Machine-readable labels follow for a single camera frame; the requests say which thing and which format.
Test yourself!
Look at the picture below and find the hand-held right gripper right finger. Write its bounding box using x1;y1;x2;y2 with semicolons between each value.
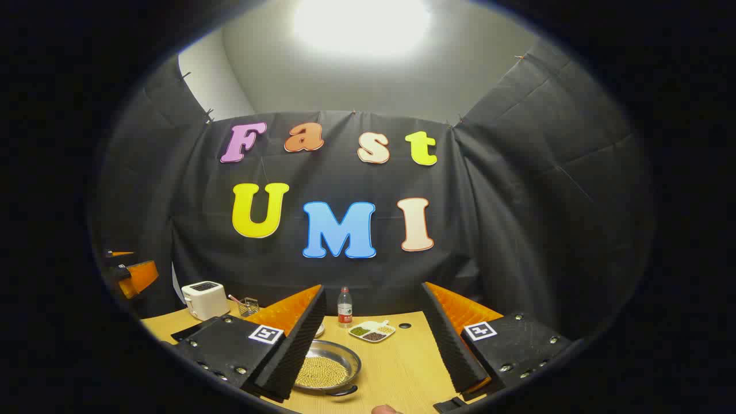
421;281;576;412

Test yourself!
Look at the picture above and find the large ceiling light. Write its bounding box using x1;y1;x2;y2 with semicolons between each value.
293;0;432;58

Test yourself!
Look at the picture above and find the white divided dish with beans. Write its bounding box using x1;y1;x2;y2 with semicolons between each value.
348;320;396;343

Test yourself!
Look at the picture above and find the clear water bottle red label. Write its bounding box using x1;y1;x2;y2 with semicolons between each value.
337;286;353;328

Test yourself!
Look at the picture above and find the black backdrop cloth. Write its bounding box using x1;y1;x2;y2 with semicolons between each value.
92;40;656;346

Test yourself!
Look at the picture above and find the white toaster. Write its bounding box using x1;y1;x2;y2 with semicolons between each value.
181;281;231;321

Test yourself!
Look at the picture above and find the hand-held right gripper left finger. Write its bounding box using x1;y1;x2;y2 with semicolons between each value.
171;284;327;403

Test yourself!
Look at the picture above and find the stainless steel pot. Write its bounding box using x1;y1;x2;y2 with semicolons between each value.
290;339;363;397

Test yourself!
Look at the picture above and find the pile of yellow soybeans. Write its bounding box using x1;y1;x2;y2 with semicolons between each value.
296;355;350;388

